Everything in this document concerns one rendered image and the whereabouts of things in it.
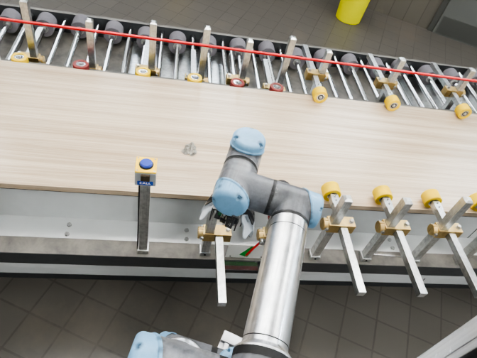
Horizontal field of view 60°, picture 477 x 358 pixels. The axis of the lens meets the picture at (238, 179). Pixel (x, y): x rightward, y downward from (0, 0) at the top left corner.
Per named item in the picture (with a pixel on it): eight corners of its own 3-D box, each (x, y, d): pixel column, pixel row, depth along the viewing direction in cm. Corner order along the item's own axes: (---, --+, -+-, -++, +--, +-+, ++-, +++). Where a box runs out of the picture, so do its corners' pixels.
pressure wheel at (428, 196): (442, 195, 190) (424, 200, 191) (442, 205, 195) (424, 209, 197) (437, 185, 194) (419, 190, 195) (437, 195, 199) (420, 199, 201)
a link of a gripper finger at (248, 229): (244, 250, 112) (230, 226, 107) (251, 234, 116) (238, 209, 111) (254, 250, 110) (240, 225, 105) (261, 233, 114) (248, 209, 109)
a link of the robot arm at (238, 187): (267, 204, 79) (277, 165, 87) (211, 187, 80) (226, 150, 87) (258, 228, 85) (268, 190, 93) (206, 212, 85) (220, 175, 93)
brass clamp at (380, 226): (406, 237, 179) (412, 231, 175) (377, 236, 176) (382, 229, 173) (401, 225, 183) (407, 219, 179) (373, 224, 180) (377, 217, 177)
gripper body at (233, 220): (207, 221, 106) (214, 190, 97) (220, 198, 112) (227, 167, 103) (235, 233, 105) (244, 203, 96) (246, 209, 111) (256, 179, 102)
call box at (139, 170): (155, 188, 142) (156, 172, 137) (134, 187, 141) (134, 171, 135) (156, 172, 147) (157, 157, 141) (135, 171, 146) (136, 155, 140)
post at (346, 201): (314, 265, 194) (353, 200, 159) (306, 265, 193) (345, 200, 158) (312, 258, 196) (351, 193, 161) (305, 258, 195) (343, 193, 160)
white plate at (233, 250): (282, 259, 186) (289, 247, 178) (225, 257, 181) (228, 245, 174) (282, 258, 186) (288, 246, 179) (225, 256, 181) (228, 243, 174)
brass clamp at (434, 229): (457, 240, 183) (464, 233, 180) (430, 239, 181) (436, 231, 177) (451, 228, 187) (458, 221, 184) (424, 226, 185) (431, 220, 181)
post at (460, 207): (414, 264, 200) (475, 202, 165) (408, 264, 199) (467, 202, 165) (412, 258, 202) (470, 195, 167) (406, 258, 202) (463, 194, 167)
